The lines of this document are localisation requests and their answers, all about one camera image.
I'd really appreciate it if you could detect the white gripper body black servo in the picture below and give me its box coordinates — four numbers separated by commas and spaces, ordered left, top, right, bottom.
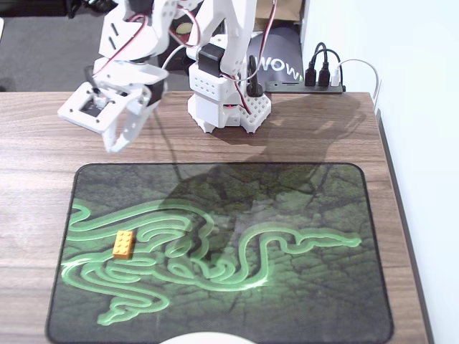
93, 59, 169, 108

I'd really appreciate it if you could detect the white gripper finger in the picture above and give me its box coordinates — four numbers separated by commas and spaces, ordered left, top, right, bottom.
111, 87, 152, 154
103, 100, 129, 154

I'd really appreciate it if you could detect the orange lego block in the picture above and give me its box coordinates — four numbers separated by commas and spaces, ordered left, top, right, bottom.
112, 229, 137, 259

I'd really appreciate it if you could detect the white round plate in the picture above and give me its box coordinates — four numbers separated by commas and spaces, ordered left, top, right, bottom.
157, 331, 259, 344

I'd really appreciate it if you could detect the yellow disc red rim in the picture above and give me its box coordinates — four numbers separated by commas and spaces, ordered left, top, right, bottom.
174, 19, 194, 39

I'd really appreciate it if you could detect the black table clamp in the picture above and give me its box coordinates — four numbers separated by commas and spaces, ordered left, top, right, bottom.
246, 55, 265, 98

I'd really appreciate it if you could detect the black bag white lettering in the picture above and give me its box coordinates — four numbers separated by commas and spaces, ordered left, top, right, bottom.
247, 24, 306, 85

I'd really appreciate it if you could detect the black usb hub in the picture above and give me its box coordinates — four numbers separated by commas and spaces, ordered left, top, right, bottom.
264, 80, 347, 95

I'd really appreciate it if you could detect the brown cardboard box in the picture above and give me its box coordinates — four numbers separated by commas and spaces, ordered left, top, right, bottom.
256, 0, 306, 24

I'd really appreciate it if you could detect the black green snake mouse mat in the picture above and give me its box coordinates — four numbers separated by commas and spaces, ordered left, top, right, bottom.
44, 163, 395, 344

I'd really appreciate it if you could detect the white camera cable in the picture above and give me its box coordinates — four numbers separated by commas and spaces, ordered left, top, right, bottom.
160, 44, 193, 71

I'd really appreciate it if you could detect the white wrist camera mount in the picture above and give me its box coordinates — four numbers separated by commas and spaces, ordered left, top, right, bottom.
57, 82, 128, 134

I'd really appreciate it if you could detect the red servo wire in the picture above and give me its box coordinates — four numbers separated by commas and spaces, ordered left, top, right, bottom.
238, 0, 280, 83
219, 71, 252, 116
178, 9, 202, 48

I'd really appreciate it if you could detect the black usb cable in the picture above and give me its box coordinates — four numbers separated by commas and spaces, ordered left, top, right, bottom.
303, 42, 329, 87
308, 49, 342, 87

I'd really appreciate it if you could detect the white usb cable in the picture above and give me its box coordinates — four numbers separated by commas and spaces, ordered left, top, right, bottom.
330, 59, 382, 112

